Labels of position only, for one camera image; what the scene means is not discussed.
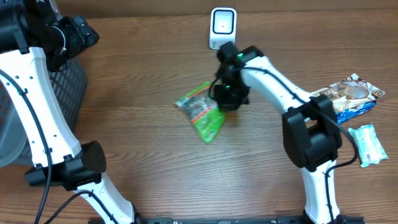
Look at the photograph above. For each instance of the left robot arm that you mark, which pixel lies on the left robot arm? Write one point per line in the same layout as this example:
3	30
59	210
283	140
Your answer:
36	41

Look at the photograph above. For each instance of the teal white snack packet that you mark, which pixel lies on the teal white snack packet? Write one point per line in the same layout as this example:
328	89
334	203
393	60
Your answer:
370	149

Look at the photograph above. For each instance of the beige brown snack pouch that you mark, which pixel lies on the beige brown snack pouch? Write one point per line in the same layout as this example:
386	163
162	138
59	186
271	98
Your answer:
350	93

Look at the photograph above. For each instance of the blue snack bar wrapper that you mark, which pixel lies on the blue snack bar wrapper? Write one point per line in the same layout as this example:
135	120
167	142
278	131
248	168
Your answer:
344	116

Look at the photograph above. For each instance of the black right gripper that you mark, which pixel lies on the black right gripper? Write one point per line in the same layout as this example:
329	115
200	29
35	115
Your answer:
226	104

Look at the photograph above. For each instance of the white barcode scanner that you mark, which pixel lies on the white barcode scanner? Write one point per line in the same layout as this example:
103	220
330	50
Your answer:
222	27

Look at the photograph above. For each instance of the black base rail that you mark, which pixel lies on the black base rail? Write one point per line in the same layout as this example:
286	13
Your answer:
278	220

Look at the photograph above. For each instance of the green red snack bag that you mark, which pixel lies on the green red snack bag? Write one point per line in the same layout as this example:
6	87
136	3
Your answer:
202	112

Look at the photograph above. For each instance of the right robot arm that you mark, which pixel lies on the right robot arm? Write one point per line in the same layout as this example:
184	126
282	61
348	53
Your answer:
311	136

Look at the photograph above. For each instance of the grey plastic mesh basket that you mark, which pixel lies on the grey plastic mesh basket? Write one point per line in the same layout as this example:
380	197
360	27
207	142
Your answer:
69	87

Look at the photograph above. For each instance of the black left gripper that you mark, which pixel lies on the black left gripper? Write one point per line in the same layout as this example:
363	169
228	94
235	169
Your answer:
83	35

